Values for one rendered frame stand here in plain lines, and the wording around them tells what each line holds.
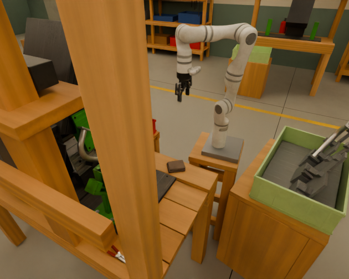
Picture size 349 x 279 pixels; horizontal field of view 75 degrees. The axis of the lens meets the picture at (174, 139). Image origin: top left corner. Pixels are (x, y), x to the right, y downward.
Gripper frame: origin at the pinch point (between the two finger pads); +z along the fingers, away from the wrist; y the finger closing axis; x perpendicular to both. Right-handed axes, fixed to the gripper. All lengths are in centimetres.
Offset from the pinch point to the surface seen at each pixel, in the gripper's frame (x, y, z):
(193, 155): 3.9, -8.7, 44.8
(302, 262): 81, 12, 75
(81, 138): -35, 42, 12
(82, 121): -39, 35, 7
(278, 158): 54, -33, 45
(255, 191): 47, 4, 45
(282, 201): 61, 6, 43
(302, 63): 55, -519, 120
